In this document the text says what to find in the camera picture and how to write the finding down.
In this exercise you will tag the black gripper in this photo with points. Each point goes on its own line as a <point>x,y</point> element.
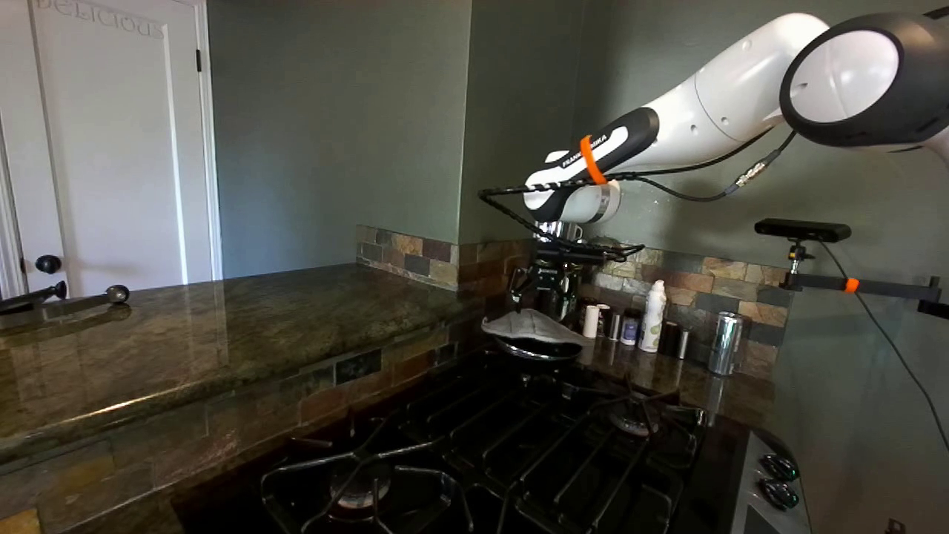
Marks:
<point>556,271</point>

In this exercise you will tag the white quilted pot holder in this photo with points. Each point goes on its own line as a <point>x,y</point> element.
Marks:
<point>527,326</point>

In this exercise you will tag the black frying pan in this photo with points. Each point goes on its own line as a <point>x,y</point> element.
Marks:
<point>536,352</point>

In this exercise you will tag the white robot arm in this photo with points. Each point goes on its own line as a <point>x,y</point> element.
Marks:
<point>871,81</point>

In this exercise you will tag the white bottle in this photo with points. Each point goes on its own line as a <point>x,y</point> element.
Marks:
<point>652,318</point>

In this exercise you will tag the silver metal can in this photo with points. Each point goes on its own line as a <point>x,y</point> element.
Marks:
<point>726,343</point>

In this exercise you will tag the black gas stove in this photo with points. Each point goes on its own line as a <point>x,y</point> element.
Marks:
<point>507,446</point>

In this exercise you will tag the granite raised counter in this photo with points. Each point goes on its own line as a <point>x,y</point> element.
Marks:
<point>74,369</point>

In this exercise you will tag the white door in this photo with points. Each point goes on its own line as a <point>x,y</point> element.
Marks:
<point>106,167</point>

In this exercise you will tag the black ice cream scoop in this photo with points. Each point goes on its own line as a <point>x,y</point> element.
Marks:
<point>53,300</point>

